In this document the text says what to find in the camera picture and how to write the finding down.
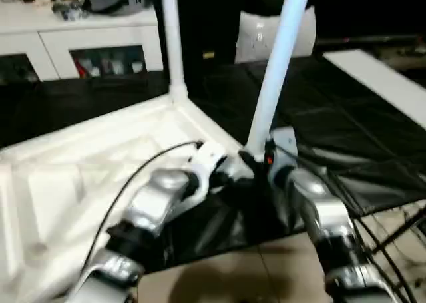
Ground white plastic table top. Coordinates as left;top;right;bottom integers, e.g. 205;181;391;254
0;93;256;303

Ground black work mat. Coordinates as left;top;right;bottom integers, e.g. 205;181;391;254
0;55;426;274

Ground white flat board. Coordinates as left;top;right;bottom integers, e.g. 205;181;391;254
323;49;426;131

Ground white glass-door cabinet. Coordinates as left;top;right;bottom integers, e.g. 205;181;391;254
0;0;164;83

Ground small clutter pile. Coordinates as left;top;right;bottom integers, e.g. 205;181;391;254
51;0;85;21

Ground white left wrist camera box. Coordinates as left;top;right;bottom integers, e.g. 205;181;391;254
186;142;228;198

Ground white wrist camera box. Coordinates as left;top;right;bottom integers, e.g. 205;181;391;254
186;142;228;198
268;126;299;167

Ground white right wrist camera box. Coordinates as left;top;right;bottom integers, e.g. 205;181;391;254
268;126;299;167

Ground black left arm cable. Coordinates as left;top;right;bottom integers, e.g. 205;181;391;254
79;141;204;280

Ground loose floor cables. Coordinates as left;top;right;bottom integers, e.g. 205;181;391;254
363;203;426;277

